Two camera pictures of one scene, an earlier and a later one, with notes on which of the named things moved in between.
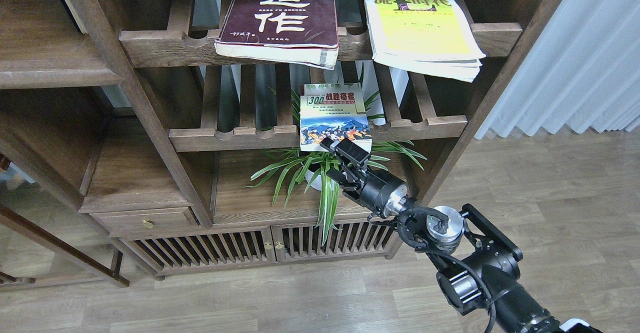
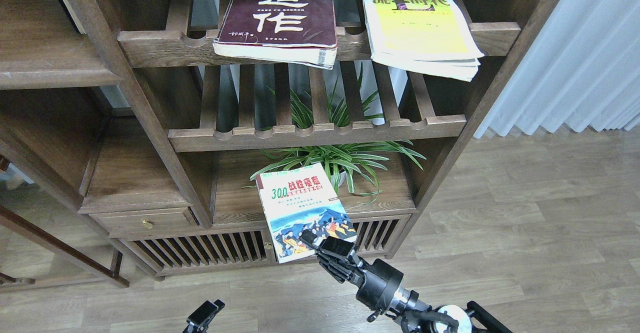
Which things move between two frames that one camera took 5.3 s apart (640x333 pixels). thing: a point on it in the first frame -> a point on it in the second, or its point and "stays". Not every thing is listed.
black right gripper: x=379 y=191 -> x=377 y=284
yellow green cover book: x=421 y=28 stays
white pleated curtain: x=583 y=69 stays
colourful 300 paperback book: x=335 y=110 -> x=299 y=199
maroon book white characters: x=289 y=18 stays
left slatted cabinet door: x=162 y=252 stays
